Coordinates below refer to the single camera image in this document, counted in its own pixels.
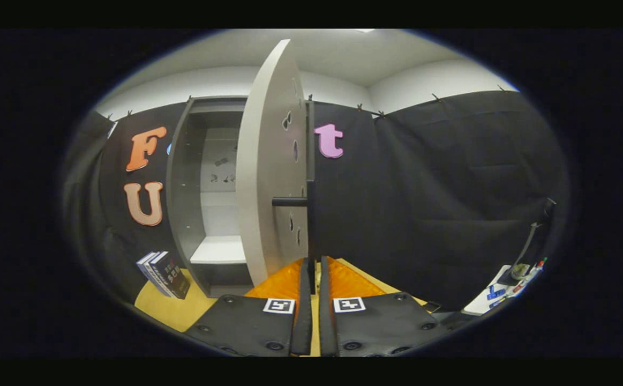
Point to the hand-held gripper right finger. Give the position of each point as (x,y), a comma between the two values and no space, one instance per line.
(381,327)

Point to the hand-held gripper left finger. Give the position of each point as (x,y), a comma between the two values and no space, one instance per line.
(247,327)

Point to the dark cover book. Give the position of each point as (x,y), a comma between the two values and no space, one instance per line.
(174,276)

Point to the white side table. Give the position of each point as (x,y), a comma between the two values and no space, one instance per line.
(482,305)

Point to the blue plastic block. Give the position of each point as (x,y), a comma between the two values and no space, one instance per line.
(496,293)

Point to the grey cabinet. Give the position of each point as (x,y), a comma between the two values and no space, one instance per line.
(182,214)

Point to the red capped marker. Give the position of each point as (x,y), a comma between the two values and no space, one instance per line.
(531,274)

